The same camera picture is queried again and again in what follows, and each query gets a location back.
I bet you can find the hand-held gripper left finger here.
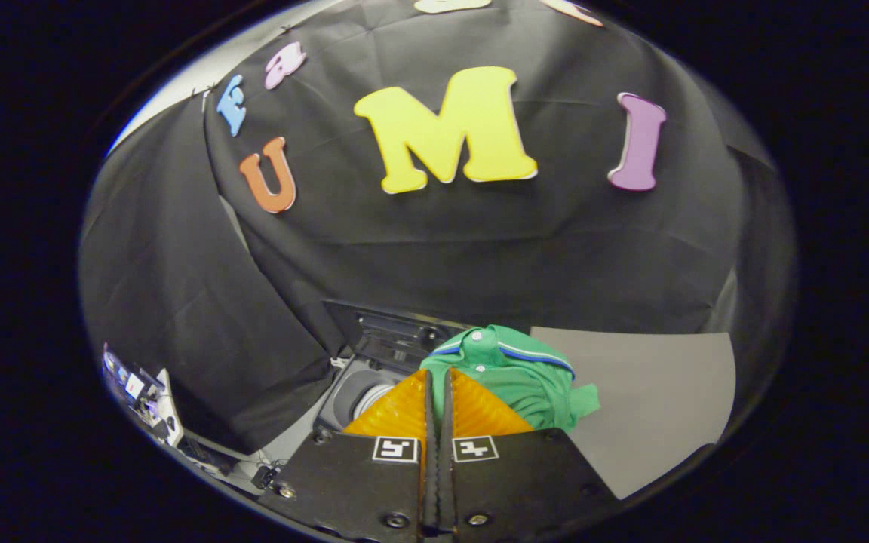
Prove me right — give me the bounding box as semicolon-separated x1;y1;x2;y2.
276;368;439;540

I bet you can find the small beige cabinet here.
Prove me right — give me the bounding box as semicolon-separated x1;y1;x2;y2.
529;326;737;500

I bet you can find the green polo shirt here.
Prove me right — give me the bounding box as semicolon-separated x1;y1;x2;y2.
419;324;601;434

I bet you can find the black backdrop cloth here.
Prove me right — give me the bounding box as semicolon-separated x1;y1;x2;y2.
78;0;797;453

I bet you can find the cluttered white equipment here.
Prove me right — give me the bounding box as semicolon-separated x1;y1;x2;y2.
101;343;185;447

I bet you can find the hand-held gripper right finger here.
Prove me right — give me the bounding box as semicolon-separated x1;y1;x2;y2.
442;367;620;532

